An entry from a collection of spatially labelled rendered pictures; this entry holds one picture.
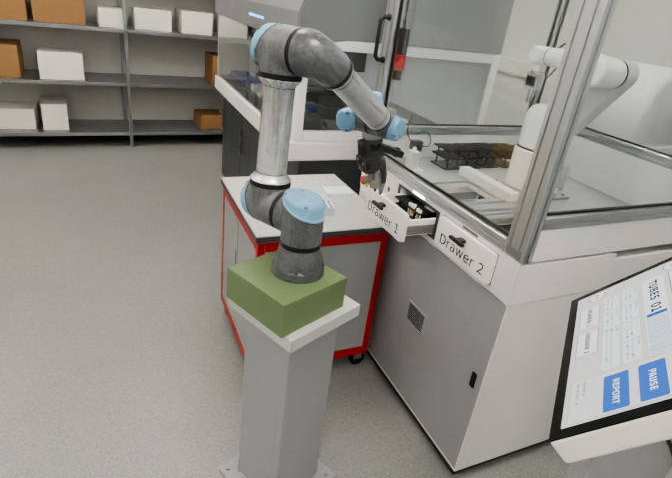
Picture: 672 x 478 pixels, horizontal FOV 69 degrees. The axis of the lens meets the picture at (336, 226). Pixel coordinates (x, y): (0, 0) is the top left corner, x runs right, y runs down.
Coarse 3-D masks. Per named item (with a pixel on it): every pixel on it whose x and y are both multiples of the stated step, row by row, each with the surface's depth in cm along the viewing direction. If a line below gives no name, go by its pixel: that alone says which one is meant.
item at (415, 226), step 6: (390, 198) 196; (396, 198) 197; (408, 222) 174; (414, 222) 175; (420, 222) 176; (426, 222) 177; (432, 222) 178; (408, 228) 175; (414, 228) 176; (420, 228) 177; (426, 228) 178; (432, 228) 179; (408, 234) 176; (414, 234) 177; (420, 234) 179
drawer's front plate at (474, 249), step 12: (444, 216) 172; (444, 228) 171; (456, 228) 165; (444, 240) 171; (468, 240) 159; (468, 252) 160; (480, 252) 155; (492, 252) 151; (468, 264) 160; (480, 264) 155; (492, 264) 151; (480, 276) 155
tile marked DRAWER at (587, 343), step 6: (594, 330) 102; (582, 336) 104; (588, 336) 102; (594, 336) 100; (582, 342) 101; (588, 342) 100; (594, 342) 98; (576, 348) 101; (582, 348) 99; (588, 348) 98; (594, 348) 96; (576, 354) 99; (582, 354) 97; (588, 354) 96
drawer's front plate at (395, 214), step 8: (368, 192) 192; (376, 192) 187; (368, 200) 193; (376, 200) 187; (384, 200) 182; (376, 208) 188; (384, 208) 182; (392, 208) 177; (400, 208) 174; (376, 216) 188; (384, 216) 182; (392, 216) 177; (400, 216) 172; (408, 216) 170; (384, 224) 183; (392, 224) 178; (400, 224) 173; (392, 232) 178; (400, 232) 173; (400, 240) 173
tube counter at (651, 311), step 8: (656, 304) 96; (664, 304) 94; (648, 312) 95; (656, 312) 93; (664, 312) 92; (648, 320) 93; (656, 320) 91; (664, 320) 89; (648, 328) 90; (656, 328) 89; (664, 328) 87; (648, 336) 88; (656, 336) 87; (664, 336) 85; (648, 344) 86; (656, 344) 84; (664, 344) 83; (656, 352) 83
